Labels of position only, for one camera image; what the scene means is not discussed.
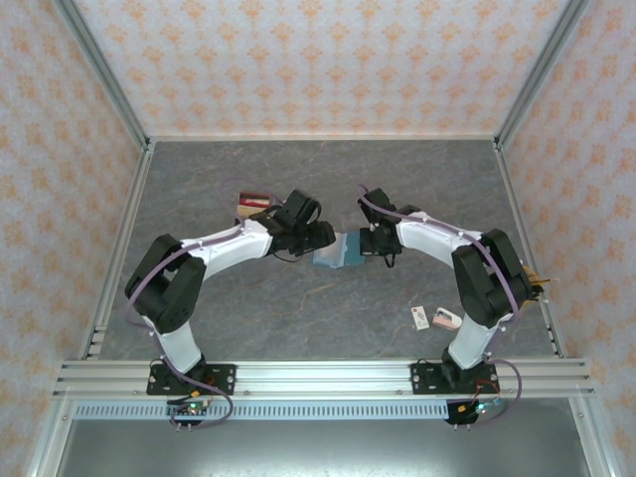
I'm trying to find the aluminium mounting rail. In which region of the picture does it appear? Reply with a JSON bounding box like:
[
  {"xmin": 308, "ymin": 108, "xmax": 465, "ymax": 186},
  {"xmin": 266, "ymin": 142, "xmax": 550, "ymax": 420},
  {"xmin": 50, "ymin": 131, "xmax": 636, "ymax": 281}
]
[{"xmin": 51, "ymin": 360, "xmax": 597, "ymax": 399}]

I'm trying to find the pink stapler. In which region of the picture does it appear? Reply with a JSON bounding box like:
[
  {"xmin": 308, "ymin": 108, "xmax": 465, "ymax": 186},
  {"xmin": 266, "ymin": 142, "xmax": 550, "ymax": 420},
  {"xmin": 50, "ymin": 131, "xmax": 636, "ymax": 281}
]
[{"xmin": 429, "ymin": 306, "xmax": 457, "ymax": 332}]

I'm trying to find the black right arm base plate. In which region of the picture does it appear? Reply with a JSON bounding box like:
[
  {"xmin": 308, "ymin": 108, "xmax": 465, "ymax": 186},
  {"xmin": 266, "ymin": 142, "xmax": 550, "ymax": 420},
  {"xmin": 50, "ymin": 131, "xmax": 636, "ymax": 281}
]
[{"xmin": 410, "ymin": 362, "xmax": 498, "ymax": 397}]

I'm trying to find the aluminium table edge rail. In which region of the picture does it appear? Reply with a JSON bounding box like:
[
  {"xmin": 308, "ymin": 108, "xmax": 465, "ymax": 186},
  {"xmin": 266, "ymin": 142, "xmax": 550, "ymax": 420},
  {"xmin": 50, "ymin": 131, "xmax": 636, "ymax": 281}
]
[
  {"xmin": 78, "ymin": 141, "xmax": 156, "ymax": 360},
  {"xmin": 491, "ymin": 140, "xmax": 567, "ymax": 360}
]

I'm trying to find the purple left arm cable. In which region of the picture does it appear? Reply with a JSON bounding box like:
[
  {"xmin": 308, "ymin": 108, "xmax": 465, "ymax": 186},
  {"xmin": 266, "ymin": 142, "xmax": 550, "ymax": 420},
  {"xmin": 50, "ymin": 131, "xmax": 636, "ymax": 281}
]
[{"xmin": 123, "ymin": 177, "xmax": 282, "ymax": 432}]

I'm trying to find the teal card holder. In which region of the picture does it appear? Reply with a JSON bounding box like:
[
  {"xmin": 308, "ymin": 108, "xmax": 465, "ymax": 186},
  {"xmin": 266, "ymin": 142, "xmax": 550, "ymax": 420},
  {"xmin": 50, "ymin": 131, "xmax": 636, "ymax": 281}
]
[{"xmin": 311, "ymin": 231, "xmax": 369, "ymax": 269}]

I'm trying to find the grey metal shelf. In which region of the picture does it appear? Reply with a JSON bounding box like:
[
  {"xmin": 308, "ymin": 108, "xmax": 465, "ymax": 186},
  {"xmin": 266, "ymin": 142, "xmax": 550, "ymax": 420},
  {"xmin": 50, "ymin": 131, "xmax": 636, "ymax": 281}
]
[{"xmin": 52, "ymin": 419, "xmax": 595, "ymax": 477}]

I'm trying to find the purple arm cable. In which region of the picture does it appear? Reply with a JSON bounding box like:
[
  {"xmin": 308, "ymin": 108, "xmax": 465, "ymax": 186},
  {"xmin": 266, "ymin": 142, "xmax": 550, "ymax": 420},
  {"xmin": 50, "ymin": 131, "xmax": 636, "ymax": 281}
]
[
  {"xmin": 123, "ymin": 177, "xmax": 282, "ymax": 432},
  {"xmin": 357, "ymin": 183, "xmax": 524, "ymax": 429}
]

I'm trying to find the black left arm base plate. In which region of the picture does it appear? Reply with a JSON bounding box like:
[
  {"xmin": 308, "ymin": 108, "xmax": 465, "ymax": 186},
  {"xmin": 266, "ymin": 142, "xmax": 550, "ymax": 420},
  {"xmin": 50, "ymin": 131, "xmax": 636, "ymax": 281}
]
[{"xmin": 146, "ymin": 364, "xmax": 238, "ymax": 397}]

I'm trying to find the aluminium frame post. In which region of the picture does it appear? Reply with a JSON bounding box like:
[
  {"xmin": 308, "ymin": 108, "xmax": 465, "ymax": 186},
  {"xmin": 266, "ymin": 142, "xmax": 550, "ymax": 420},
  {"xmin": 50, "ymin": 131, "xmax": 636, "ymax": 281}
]
[
  {"xmin": 568, "ymin": 397, "xmax": 615, "ymax": 477},
  {"xmin": 494, "ymin": 0, "xmax": 592, "ymax": 150},
  {"xmin": 52, "ymin": 0, "xmax": 153, "ymax": 150},
  {"xmin": 24, "ymin": 397, "xmax": 76, "ymax": 477}
]

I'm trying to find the yellow pen cup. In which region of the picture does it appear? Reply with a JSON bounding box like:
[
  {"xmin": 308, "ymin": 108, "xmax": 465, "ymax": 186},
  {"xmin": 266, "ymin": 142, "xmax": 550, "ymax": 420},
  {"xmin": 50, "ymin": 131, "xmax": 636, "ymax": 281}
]
[{"xmin": 519, "ymin": 265, "xmax": 543, "ymax": 302}]

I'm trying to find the slotted grey cable duct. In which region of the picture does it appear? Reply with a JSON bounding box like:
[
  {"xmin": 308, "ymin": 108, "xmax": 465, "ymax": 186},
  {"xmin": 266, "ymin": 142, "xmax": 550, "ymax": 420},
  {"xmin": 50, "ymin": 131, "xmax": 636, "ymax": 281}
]
[{"xmin": 74, "ymin": 400, "xmax": 451, "ymax": 422}]

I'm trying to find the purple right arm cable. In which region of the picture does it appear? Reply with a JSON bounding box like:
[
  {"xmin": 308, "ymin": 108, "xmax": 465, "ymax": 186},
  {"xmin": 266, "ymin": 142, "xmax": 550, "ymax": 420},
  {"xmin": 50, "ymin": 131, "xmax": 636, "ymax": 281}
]
[{"xmin": 357, "ymin": 183, "xmax": 524, "ymax": 429}]

